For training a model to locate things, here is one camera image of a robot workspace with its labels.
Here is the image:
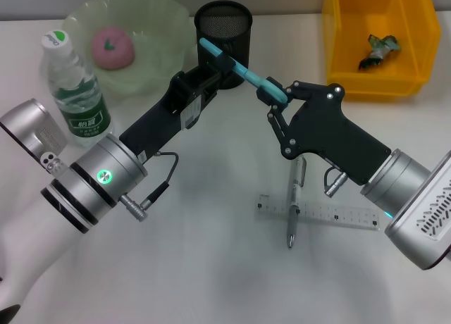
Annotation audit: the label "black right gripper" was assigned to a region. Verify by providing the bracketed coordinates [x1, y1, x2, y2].
[256, 75, 393, 188]

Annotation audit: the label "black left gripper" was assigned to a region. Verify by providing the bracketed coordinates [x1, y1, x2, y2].
[118, 57, 241, 163]

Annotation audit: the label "blue capped scissors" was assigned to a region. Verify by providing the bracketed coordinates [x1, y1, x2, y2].
[199, 37, 289, 106]

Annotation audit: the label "green plastic wrapper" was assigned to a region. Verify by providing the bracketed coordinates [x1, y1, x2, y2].
[358, 34, 402, 72]

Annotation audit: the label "silver ballpoint pen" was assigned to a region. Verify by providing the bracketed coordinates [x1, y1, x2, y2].
[285, 154, 307, 249]

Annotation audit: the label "pink toy peach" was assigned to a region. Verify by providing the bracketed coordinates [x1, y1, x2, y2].
[91, 26, 136, 70]

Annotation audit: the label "clear water bottle green label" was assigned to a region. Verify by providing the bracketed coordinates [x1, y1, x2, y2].
[40, 30, 113, 149]

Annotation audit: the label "black mesh pen holder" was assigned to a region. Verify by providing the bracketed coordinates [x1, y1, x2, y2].
[193, 0, 254, 90]

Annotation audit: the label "green translucent fruit bowl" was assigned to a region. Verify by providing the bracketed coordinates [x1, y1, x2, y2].
[63, 0, 197, 96]

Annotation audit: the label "transparent plastic ruler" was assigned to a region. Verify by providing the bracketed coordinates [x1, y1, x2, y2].
[254, 192, 381, 232]

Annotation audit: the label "yellow plastic bin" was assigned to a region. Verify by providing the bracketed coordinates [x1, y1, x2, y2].
[321, 0, 442, 101]

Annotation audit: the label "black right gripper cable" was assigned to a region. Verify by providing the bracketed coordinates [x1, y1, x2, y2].
[323, 164, 350, 199]

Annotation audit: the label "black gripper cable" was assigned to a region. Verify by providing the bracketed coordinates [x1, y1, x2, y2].
[323, 164, 350, 199]
[119, 151, 180, 223]

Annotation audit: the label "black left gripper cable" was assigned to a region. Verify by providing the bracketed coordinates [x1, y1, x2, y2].
[119, 151, 180, 223]

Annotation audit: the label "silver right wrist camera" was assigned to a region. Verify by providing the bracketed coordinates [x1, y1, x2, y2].
[383, 154, 451, 271]

